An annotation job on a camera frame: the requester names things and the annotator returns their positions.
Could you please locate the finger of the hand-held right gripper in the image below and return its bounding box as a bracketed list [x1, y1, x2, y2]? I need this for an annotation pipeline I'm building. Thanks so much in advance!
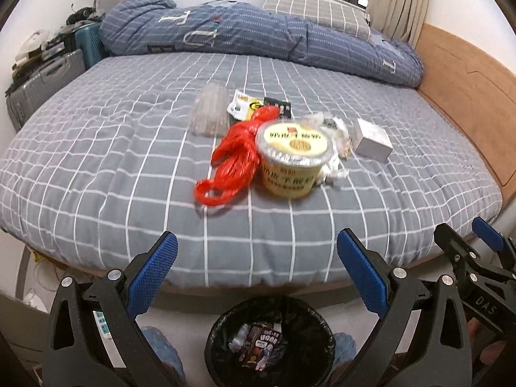
[434, 223, 484, 281]
[472, 217, 516, 279]

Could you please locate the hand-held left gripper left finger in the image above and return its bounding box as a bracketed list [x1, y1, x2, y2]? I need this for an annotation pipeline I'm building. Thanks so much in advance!
[42, 231, 184, 387]

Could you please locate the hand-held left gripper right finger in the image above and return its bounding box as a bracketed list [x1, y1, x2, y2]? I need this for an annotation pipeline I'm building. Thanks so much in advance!
[334, 228, 474, 387]

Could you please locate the black-lined trash bin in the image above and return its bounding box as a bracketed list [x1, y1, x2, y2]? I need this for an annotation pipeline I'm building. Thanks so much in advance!
[204, 295, 336, 387]

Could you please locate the small white box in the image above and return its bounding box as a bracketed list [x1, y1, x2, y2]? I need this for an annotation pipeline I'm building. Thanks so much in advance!
[352, 118, 393, 159]

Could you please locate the yellow instant noodle cup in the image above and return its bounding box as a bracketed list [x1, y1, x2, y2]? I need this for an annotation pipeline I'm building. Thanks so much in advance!
[255, 119, 335, 199]

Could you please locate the red plastic bag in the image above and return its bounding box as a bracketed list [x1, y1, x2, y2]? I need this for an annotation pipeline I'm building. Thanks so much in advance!
[194, 105, 281, 207]

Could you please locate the clear bubble wrap roll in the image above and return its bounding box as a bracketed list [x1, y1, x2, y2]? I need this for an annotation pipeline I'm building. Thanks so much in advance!
[189, 83, 231, 138]

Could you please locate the black snack wrapper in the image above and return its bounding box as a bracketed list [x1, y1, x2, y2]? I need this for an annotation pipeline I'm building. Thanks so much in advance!
[263, 97, 293, 120]

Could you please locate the white power strip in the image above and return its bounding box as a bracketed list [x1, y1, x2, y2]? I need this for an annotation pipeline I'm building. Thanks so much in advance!
[93, 310, 112, 340]

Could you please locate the blue slipper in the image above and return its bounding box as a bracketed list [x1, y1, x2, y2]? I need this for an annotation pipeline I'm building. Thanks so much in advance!
[334, 332, 358, 367]
[140, 328, 187, 387]

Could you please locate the dark printed packet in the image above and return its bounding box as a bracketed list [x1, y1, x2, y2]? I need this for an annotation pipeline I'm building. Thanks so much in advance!
[242, 322, 289, 368]

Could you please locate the white round device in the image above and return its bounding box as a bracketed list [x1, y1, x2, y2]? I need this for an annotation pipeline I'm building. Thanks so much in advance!
[21, 288, 50, 312]

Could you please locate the grey checked bed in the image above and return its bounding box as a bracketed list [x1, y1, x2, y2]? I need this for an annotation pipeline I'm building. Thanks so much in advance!
[0, 52, 504, 297]

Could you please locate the crumpled clear plastic wrapper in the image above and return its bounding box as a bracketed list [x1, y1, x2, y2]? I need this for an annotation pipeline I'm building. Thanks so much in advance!
[302, 112, 352, 188]

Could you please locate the wooden bed headboard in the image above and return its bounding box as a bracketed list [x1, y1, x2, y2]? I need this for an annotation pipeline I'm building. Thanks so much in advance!
[415, 22, 516, 189]

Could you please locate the yellow white snack packet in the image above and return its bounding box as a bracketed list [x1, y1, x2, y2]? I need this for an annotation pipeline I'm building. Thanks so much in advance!
[227, 90, 267, 122]

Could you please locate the grey suitcase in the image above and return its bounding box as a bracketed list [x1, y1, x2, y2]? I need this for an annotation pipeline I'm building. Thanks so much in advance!
[5, 47, 88, 133]

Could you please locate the teal suitcase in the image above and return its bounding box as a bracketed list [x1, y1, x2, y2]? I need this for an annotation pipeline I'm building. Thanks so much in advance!
[74, 21, 107, 70]

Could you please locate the beige curtain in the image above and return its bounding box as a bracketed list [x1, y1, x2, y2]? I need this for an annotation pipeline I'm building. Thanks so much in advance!
[365, 0, 435, 46]

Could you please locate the blue striped duvet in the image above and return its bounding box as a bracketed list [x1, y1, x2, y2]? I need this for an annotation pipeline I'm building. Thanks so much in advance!
[99, 0, 425, 88]

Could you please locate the grey checked pillow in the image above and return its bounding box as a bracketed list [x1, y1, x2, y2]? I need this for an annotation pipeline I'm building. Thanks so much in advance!
[262, 0, 372, 44]

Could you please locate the white rounded object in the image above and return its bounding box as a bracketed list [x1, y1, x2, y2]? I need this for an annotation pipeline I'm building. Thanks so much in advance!
[15, 28, 50, 60]

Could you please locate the pile of dark clutter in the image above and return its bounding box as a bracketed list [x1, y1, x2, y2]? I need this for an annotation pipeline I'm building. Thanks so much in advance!
[40, 3, 106, 55]

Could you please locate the white power cable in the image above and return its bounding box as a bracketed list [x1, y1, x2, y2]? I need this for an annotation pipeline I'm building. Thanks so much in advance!
[33, 256, 55, 293]

